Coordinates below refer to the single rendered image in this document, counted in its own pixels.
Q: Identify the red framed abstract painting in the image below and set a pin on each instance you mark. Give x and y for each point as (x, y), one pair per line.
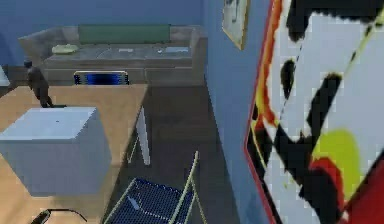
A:
(320, 113)

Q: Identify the gold framed picture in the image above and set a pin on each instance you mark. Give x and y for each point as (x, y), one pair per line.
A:
(235, 20)

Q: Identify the pale grey box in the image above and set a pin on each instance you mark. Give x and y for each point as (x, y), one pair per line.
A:
(56, 150)

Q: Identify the dark brown statue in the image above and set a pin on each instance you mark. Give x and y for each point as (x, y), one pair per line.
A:
(38, 85)

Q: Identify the pale green pillow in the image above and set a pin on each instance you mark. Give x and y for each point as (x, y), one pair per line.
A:
(64, 49)

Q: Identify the small white remote control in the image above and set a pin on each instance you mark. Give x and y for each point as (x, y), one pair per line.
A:
(125, 50)

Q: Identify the blue mesh chair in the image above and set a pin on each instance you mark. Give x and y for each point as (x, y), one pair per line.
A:
(153, 203)
(101, 78)

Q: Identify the pale blue flat book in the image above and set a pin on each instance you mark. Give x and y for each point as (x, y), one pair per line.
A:
(176, 49)

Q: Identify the wooden table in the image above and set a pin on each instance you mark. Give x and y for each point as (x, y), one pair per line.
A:
(110, 106)

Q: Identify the green sofa cushion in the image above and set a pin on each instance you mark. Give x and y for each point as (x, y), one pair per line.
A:
(124, 34)

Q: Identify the grey sofa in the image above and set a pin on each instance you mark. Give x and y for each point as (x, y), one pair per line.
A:
(133, 63)

